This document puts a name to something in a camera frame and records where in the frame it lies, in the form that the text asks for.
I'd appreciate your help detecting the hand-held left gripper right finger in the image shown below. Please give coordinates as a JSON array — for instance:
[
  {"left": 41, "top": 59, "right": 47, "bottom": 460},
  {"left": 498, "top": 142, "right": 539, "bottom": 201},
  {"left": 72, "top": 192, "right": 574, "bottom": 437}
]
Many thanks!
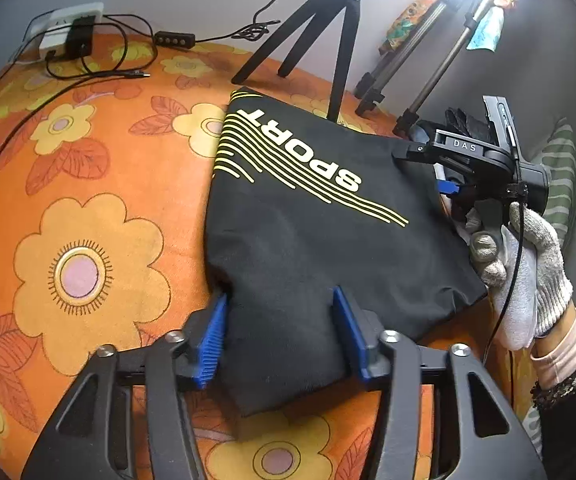
[{"left": 332, "top": 286, "right": 549, "bottom": 480}]

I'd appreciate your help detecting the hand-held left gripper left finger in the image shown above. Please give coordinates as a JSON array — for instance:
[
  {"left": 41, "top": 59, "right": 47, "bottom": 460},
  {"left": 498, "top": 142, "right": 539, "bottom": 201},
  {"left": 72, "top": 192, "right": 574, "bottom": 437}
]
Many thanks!
[{"left": 20, "top": 292, "right": 229, "bottom": 480}]

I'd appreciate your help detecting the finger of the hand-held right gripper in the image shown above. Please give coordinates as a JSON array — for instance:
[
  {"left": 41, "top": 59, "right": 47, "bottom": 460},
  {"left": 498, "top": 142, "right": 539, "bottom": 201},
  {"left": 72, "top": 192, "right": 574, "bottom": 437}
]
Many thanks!
[
  {"left": 437, "top": 180, "right": 469, "bottom": 199},
  {"left": 392, "top": 120, "right": 440, "bottom": 163}
]

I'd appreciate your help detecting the black sport t-shirt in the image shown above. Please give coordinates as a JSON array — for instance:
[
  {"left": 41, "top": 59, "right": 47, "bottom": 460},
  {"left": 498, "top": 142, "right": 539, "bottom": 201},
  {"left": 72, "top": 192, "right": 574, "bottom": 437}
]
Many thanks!
[{"left": 205, "top": 86, "right": 489, "bottom": 417}]

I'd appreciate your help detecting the person's right forearm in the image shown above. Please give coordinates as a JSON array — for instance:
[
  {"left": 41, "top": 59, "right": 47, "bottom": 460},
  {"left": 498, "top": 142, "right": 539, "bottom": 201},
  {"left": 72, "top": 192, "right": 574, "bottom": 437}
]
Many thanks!
[{"left": 530, "top": 302, "right": 576, "bottom": 480}]

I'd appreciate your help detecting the person's right hand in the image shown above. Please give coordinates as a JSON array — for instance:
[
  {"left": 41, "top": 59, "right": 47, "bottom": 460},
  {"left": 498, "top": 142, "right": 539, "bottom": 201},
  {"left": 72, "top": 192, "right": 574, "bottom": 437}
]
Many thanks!
[{"left": 460, "top": 205, "right": 574, "bottom": 351}]

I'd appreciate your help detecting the black tripod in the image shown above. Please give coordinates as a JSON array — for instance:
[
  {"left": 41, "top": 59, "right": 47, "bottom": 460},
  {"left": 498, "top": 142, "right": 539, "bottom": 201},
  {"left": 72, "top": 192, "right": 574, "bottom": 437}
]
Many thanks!
[{"left": 231, "top": 0, "right": 383, "bottom": 123}]

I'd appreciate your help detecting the teal cloth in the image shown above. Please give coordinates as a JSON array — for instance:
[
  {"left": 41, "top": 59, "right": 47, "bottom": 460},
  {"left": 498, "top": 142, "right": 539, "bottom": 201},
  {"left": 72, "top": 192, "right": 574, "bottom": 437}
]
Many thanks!
[{"left": 465, "top": 7, "right": 504, "bottom": 53}]

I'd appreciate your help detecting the silver tripod stand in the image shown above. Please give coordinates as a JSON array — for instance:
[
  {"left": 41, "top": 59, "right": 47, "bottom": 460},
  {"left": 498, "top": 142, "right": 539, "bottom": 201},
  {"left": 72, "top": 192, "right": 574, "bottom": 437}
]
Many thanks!
[
  {"left": 392, "top": 0, "right": 511, "bottom": 136},
  {"left": 353, "top": 0, "right": 456, "bottom": 116}
]

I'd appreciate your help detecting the orange green patterned cloth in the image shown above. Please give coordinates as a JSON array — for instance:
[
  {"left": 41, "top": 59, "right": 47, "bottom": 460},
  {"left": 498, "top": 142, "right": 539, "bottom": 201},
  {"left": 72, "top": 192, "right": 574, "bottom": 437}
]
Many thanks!
[{"left": 378, "top": 0, "right": 441, "bottom": 56}]

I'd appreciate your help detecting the orange floral blanket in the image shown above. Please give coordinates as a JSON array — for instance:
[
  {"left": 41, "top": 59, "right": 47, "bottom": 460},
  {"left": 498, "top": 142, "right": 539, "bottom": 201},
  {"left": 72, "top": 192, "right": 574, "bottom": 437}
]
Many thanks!
[{"left": 0, "top": 35, "right": 539, "bottom": 480}]

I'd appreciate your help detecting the black charger adapter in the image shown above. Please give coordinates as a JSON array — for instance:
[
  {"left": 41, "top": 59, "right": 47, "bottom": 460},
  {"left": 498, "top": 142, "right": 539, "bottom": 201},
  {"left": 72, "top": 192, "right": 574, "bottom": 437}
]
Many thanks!
[{"left": 64, "top": 16, "right": 94, "bottom": 58}]

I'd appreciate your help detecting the white power strip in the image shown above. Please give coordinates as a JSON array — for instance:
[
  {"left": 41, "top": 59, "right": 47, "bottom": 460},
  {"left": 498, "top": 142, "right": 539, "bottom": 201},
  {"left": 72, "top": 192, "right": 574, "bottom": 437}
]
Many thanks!
[{"left": 28, "top": 2, "right": 104, "bottom": 60}]

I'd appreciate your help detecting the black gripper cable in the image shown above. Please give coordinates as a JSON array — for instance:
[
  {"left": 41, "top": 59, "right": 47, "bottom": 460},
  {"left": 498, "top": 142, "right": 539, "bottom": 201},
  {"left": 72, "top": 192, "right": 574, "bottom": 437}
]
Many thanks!
[{"left": 480, "top": 200, "right": 526, "bottom": 366}]

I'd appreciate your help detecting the black remote cord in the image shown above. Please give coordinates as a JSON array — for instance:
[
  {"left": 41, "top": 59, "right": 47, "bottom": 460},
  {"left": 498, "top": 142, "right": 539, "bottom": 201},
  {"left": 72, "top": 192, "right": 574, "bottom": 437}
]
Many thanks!
[{"left": 193, "top": 0, "right": 316, "bottom": 43}]

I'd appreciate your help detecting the black inline cable remote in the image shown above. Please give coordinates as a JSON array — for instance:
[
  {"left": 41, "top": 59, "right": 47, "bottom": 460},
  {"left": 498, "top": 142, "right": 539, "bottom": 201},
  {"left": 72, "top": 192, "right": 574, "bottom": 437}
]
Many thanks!
[{"left": 154, "top": 31, "right": 196, "bottom": 51}]

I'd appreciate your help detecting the black usb cable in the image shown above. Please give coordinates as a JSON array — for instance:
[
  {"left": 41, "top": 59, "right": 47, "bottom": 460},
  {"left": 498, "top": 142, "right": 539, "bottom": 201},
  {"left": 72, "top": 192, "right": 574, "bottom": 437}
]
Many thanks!
[{"left": 45, "top": 12, "right": 159, "bottom": 81}]

